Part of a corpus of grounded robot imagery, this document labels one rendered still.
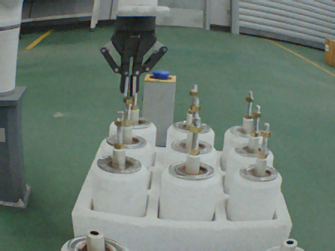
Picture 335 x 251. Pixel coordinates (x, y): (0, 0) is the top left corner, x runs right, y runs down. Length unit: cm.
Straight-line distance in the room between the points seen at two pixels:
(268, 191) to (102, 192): 28
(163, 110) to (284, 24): 527
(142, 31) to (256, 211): 37
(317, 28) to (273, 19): 80
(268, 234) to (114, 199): 27
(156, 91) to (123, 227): 47
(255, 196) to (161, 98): 46
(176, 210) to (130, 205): 7
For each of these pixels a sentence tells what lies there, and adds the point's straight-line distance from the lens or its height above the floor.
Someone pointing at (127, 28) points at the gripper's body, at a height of 47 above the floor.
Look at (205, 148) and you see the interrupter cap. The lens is 92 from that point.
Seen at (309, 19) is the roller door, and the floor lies 46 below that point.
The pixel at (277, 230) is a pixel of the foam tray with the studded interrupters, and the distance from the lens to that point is 81.
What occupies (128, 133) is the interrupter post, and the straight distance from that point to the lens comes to 92.
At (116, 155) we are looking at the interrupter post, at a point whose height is 27.
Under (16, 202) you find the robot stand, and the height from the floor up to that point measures 2.
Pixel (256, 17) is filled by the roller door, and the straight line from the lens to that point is 623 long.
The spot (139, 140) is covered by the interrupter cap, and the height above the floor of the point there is 25.
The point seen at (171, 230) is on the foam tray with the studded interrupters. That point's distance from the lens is 79.
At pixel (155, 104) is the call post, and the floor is 26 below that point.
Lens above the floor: 56
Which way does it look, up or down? 17 degrees down
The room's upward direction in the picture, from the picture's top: 4 degrees clockwise
